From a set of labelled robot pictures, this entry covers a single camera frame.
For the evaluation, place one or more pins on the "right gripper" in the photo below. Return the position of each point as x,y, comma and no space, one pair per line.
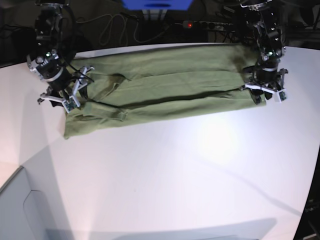
62,84

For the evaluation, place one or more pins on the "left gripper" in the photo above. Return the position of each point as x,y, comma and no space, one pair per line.
265,79

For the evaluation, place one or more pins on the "green T-shirt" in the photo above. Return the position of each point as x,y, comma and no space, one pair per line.
161,84

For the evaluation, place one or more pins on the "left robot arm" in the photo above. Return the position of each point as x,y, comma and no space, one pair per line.
262,17

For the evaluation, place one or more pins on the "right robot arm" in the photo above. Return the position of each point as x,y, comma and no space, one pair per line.
48,28

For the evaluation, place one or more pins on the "white power strip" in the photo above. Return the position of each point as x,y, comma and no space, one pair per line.
208,26

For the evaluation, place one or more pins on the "blue box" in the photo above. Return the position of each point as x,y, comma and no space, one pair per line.
181,5

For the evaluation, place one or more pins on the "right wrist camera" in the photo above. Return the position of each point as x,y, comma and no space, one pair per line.
70,104

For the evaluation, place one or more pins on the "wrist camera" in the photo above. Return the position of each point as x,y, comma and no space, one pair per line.
280,96
70,104

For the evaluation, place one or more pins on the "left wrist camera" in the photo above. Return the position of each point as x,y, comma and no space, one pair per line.
280,96

